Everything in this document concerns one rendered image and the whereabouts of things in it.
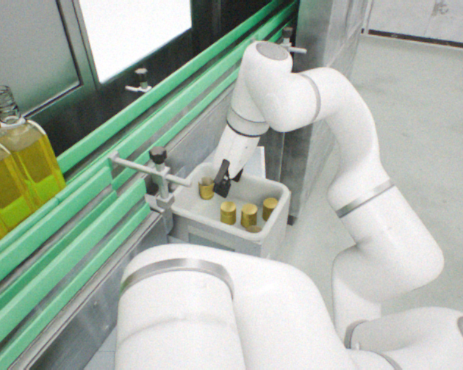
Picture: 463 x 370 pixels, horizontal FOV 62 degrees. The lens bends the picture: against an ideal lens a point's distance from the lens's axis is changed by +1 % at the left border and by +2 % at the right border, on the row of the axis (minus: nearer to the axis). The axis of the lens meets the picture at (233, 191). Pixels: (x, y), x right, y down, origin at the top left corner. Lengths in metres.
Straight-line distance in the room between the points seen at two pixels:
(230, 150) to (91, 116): 0.44
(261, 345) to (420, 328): 0.19
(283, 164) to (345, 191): 1.14
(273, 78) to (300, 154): 1.06
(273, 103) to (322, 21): 0.84
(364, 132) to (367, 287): 0.21
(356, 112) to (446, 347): 0.32
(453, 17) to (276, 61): 3.63
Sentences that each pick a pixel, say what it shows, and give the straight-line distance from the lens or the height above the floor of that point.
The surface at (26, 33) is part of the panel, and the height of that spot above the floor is 1.14.
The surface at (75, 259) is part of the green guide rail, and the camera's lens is 0.60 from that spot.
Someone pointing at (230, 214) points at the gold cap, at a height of 0.80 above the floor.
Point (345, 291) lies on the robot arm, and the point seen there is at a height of 0.93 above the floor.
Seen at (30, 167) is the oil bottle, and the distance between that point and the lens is 0.64.
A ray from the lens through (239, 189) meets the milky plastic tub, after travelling 0.88.
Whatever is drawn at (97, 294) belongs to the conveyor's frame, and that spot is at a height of 0.87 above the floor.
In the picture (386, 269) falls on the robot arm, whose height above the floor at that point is 0.99.
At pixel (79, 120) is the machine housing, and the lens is 0.96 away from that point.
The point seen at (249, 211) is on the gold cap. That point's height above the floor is 0.81.
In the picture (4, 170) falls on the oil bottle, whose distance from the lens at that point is 0.62.
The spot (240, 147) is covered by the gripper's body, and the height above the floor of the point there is 1.01.
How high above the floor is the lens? 1.38
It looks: 42 degrees down
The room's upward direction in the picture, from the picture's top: straight up
